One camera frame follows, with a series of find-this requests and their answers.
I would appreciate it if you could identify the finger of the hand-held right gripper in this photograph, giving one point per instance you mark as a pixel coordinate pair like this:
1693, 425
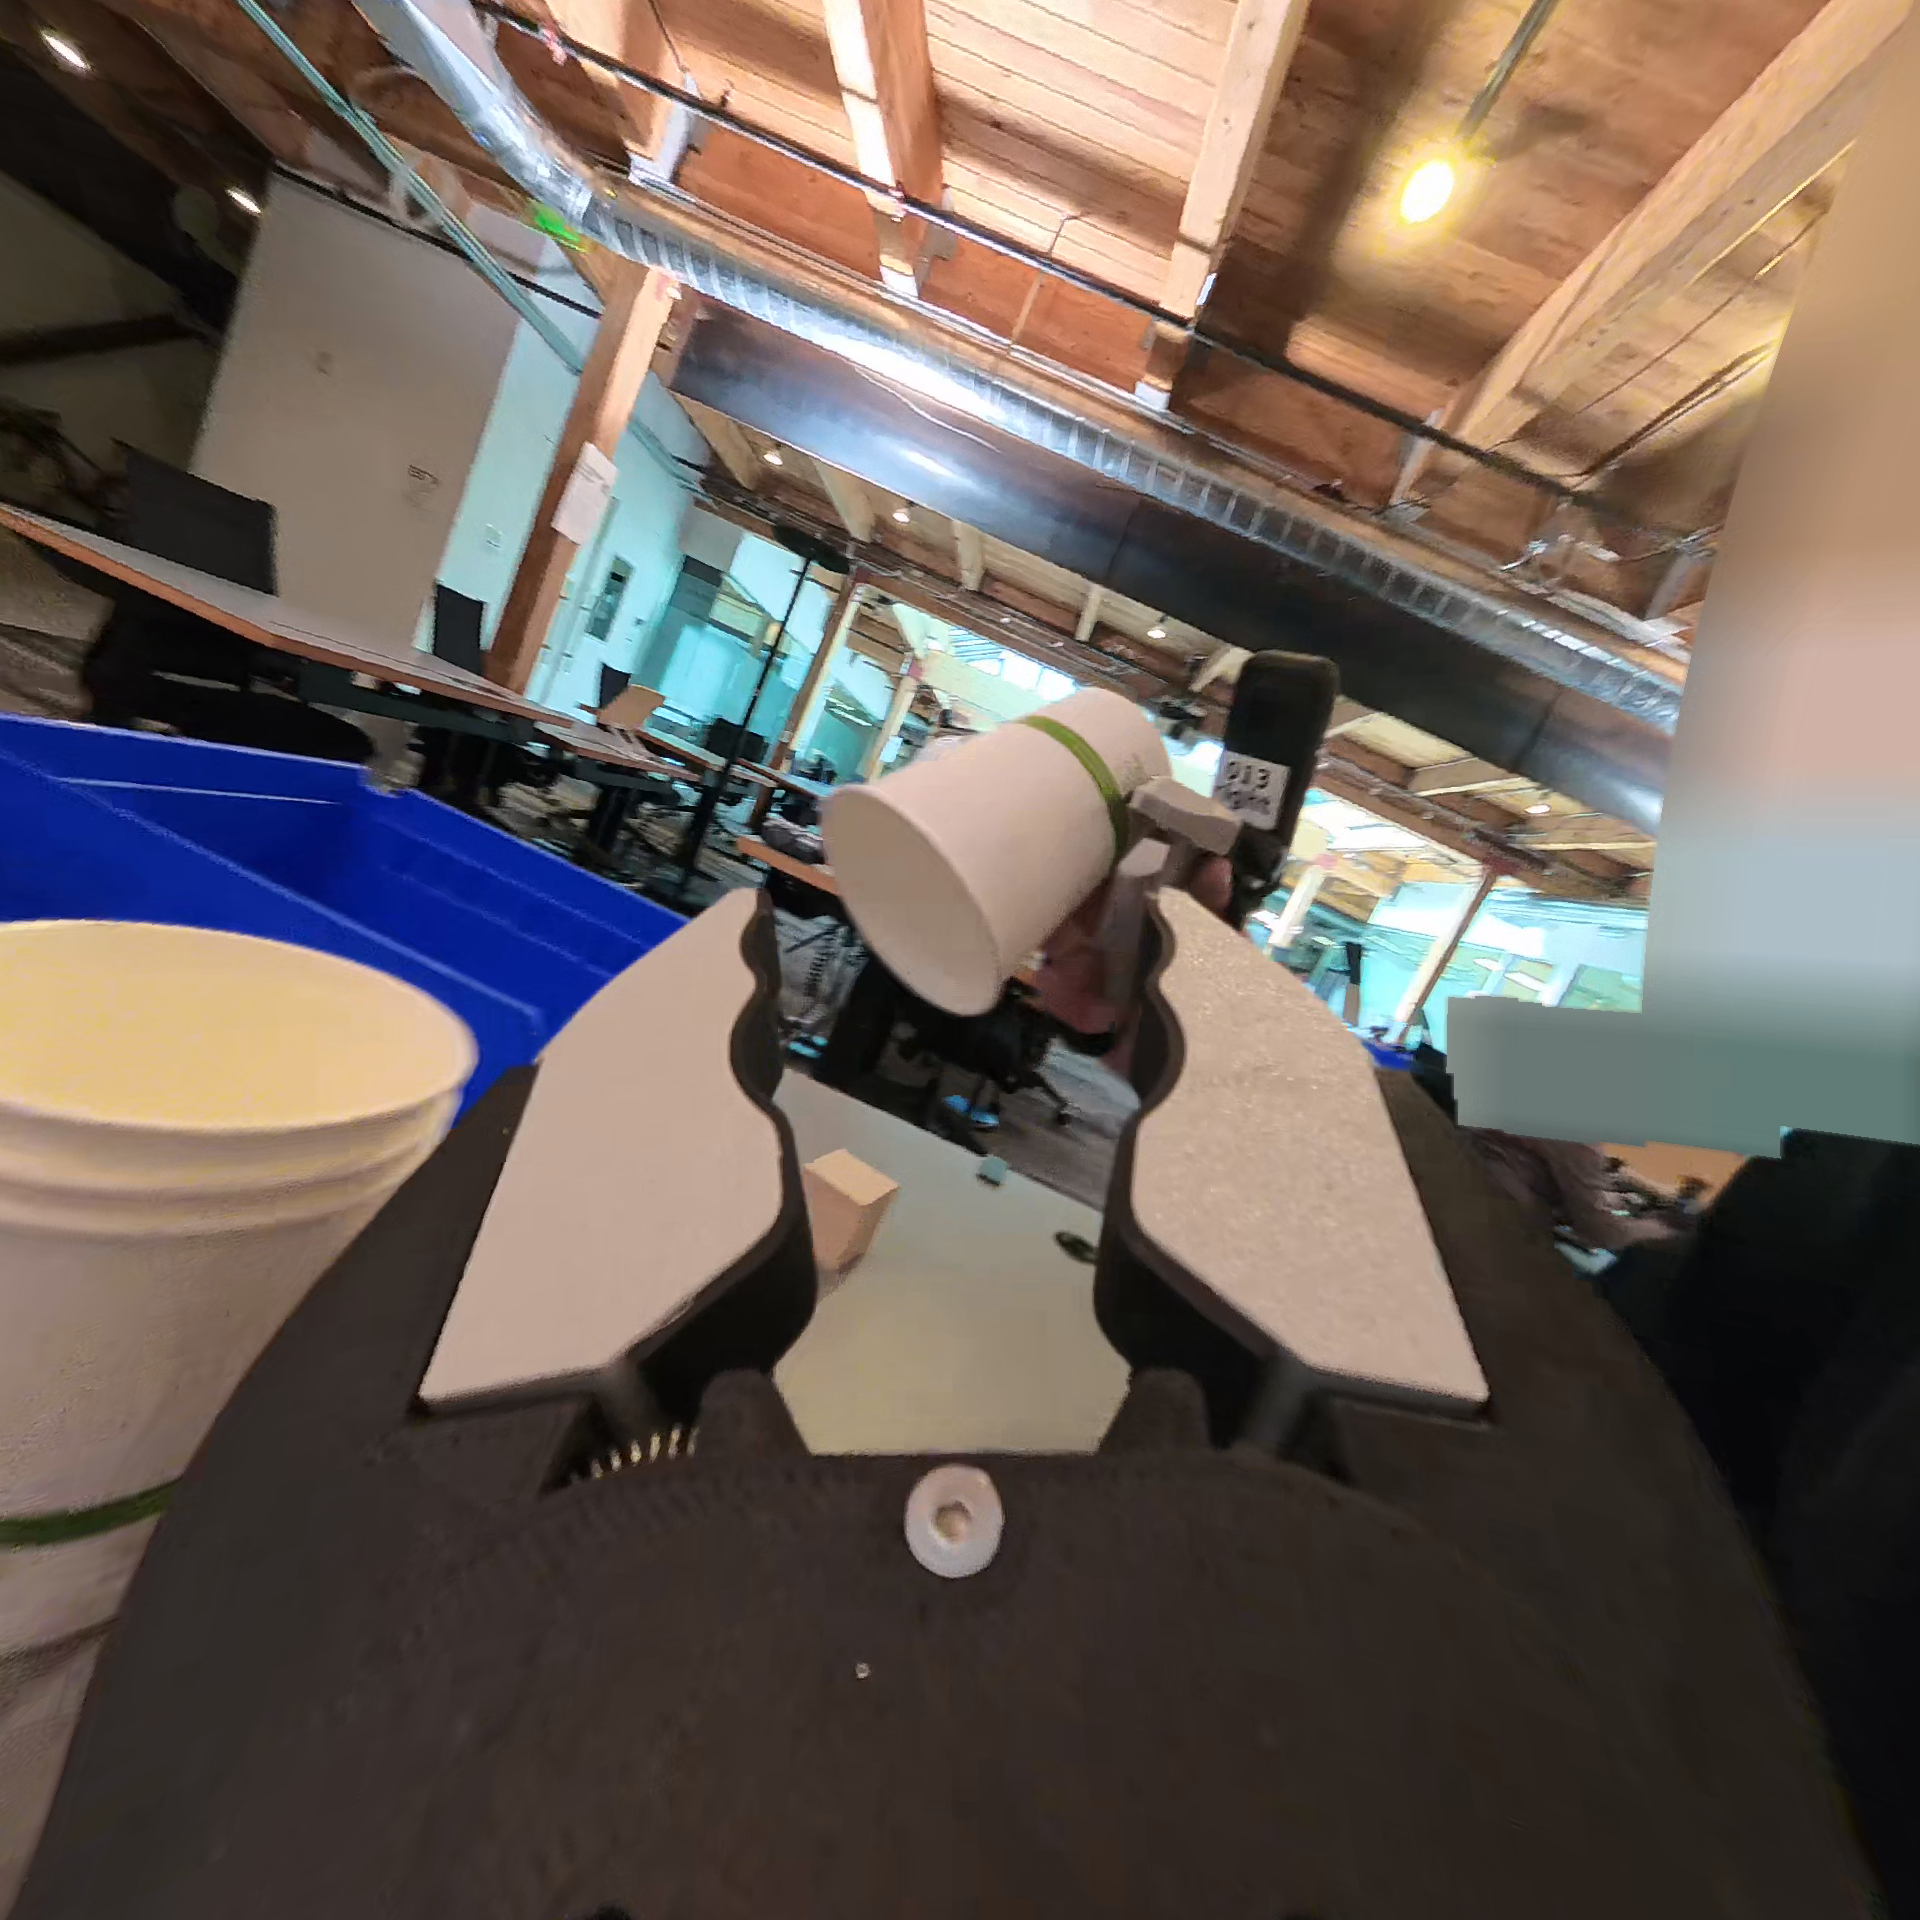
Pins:
1133, 915
1185, 819

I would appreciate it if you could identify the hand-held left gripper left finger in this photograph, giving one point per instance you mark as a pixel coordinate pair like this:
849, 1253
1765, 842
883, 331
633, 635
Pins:
615, 1185

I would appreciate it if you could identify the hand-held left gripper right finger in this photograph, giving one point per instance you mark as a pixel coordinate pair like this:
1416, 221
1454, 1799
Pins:
1290, 1185

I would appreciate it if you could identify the white paper cup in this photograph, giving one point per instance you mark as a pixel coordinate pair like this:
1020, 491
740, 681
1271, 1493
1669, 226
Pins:
151, 1351
180, 1034
960, 855
225, 1181

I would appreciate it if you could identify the white desk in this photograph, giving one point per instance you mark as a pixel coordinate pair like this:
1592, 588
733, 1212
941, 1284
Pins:
960, 1320

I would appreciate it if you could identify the long wooden office desk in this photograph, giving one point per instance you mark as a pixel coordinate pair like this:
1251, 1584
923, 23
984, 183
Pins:
300, 630

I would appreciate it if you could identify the person's right hand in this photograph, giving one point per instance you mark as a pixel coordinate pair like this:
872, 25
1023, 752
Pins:
1077, 983

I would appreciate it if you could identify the black swivel chair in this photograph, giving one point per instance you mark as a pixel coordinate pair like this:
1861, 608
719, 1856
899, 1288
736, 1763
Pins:
960, 1050

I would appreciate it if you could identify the wooden cube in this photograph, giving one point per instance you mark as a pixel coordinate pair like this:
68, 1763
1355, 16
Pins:
849, 1209

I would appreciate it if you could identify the black pole lamp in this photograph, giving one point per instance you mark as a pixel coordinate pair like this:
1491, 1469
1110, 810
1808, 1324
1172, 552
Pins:
765, 705

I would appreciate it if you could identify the blue plastic bin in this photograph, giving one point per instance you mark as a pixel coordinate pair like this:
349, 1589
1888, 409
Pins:
300, 871

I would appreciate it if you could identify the round ceiling light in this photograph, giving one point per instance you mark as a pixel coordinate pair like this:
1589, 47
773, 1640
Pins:
1426, 191

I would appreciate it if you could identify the person's black clothing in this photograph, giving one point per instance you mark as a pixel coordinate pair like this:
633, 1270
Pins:
1771, 1501

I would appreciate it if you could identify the paper notice on post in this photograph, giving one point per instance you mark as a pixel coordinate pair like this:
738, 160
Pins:
584, 491

